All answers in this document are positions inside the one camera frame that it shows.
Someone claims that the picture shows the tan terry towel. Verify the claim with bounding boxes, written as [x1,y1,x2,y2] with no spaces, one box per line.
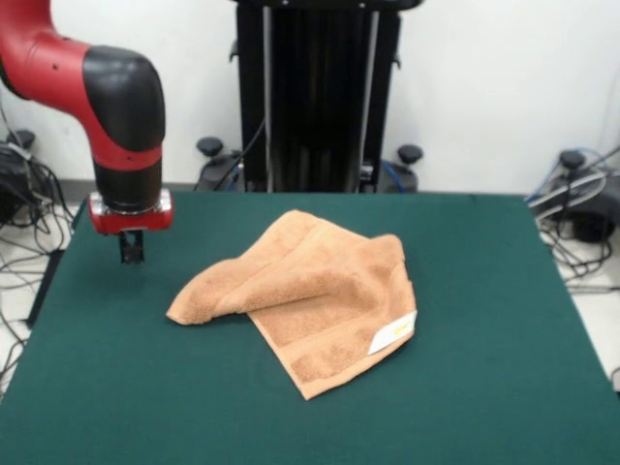
[166,209,419,402]

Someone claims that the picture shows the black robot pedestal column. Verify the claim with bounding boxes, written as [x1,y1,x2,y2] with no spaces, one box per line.
[227,0,403,194]

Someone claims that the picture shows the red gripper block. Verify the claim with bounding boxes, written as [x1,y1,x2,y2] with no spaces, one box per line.
[87,189,175,266]

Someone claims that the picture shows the blue cable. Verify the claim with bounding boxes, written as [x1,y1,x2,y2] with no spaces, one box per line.
[525,146,620,203]

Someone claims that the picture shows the dark green table cloth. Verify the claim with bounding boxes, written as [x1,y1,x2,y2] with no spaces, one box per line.
[0,192,620,465]

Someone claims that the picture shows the tangled black floor cables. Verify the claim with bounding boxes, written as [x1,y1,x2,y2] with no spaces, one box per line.
[537,222,620,293]
[0,96,77,393]

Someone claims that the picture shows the black floor base foot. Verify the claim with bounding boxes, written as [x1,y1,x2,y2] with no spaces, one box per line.
[530,148,620,243]
[0,129,38,224]

